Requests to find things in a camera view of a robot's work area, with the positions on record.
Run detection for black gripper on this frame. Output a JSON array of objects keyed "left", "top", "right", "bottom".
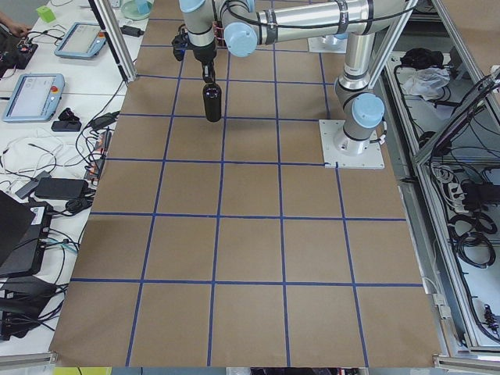
[{"left": 193, "top": 41, "right": 216, "bottom": 74}]

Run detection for dark glass wine bottle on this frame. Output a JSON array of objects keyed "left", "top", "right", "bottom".
[{"left": 202, "top": 82, "right": 223, "bottom": 123}]

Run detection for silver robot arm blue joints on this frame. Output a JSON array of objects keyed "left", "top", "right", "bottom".
[{"left": 178, "top": 0, "right": 414, "bottom": 141}]

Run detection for person hand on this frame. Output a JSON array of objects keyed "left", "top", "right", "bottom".
[{"left": 0, "top": 12, "right": 32, "bottom": 38}]

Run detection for light green bowl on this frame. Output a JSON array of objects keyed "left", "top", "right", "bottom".
[{"left": 120, "top": 0, "right": 153, "bottom": 20}]

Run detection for upper teach pendant tablet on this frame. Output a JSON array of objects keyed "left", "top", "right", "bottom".
[{"left": 54, "top": 22, "right": 106, "bottom": 60}]

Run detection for teach pendant tablet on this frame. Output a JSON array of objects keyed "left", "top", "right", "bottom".
[
  {"left": 54, "top": 22, "right": 106, "bottom": 60},
  {"left": 2, "top": 73, "right": 66, "bottom": 123}
]

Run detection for small black device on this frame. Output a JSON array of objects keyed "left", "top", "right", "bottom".
[{"left": 51, "top": 107, "right": 82, "bottom": 133}]

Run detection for orange power strip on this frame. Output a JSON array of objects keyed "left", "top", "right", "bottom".
[{"left": 84, "top": 129, "right": 113, "bottom": 184}]

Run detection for green cube block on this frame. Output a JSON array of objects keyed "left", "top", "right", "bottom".
[{"left": 36, "top": 5, "right": 56, "bottom": 23}]

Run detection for lower teach pendant tablet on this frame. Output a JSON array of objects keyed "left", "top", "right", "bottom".
[{"left": 2, "top": 73, "right": 66, "bottom": 123}]

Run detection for black power adapter brick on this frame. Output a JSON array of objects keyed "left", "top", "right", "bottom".
[{"left": 34, "top": 177, "right": 88, "bottom": 200}]

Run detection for black cloth bundle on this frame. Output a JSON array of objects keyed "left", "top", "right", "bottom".
[{"left": 400, "top": 48, "right": 444, "bottom": 70}]

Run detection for crumpled white cloth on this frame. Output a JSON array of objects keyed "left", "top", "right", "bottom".
[{"left": 402, "top": 67, "right": 450, "bottom": 101}]

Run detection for black laptop computer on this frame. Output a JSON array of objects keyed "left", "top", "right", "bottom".
[{"left": 1, "top": 192, "right": 52, "bottom": 278}]

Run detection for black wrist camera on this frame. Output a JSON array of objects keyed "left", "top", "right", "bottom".
[{"left": 172, "top": 34, "right": 189, "bottom": 62}]

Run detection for aluminium frame post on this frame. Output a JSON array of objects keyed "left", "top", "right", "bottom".
[{"left": 88, "top": 0, "right": 137, "bottom": 84}]

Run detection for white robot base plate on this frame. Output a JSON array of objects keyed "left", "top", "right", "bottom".
[{"left": 319, "top": 120, "right": 385, "bottom": 170}]

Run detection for coiled black cables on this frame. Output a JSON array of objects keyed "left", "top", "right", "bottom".
[{"left": 448, "top": 210, "right": 497, "bottom": 270}]

